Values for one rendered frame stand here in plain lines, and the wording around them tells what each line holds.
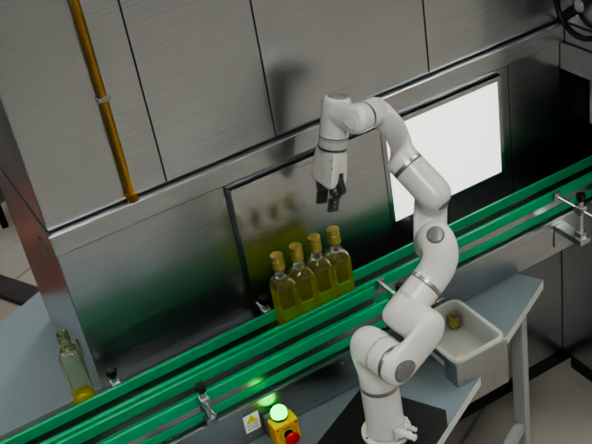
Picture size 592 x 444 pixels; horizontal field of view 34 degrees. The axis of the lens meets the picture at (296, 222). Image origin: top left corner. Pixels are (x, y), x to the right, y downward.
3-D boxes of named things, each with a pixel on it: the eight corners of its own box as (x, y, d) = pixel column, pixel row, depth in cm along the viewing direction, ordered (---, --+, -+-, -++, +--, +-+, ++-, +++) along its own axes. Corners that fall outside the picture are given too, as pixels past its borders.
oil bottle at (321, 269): (331, 309, 278) (320, 247, 267) (341, 319, 274) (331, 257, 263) (314, 317, 277) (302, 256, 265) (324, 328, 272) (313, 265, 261)
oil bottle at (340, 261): (348, 301, 280) (338, 240, 268) (359, 311, 276) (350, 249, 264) (332, 310, 278) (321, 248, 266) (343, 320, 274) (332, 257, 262)
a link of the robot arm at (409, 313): (422, 288, 240) (467, 316, 228) (359, 365, 237) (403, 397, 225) (403, 269, 234) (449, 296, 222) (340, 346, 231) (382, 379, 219)
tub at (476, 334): (457, 319, 286) (455, 296, 281) (508, 359, 268) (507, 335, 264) (409, 345, 280) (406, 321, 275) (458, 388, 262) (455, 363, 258)
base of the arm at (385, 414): (431, 425, 244) (425, 379, 237) (406, 460, 236) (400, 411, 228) (377, 408, 253) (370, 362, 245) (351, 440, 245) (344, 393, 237)
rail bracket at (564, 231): (561, 238, 305) (560, 176, 293) (601, 262, 293) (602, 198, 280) (550, 244, 304) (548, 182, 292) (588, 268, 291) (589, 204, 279)
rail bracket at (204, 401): (215, 417, 250) (204, 378, 243) (228, 433, 244) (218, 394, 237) (201, 424, 249) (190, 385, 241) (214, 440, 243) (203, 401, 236)
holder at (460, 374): (446, 312, 290) (444, 292, 286) (507, 360, 269) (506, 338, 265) (398, 336, 284) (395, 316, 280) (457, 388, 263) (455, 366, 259)
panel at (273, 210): (499, 170, 307) (494, 71, 289) (506, 173, 305) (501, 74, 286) (248, 289, 276) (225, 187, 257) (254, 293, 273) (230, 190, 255)
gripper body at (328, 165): (309, 136, 252) (307, 177, 257) (331, 151, 244) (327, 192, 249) (334, 133, 256) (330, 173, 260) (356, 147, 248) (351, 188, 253)
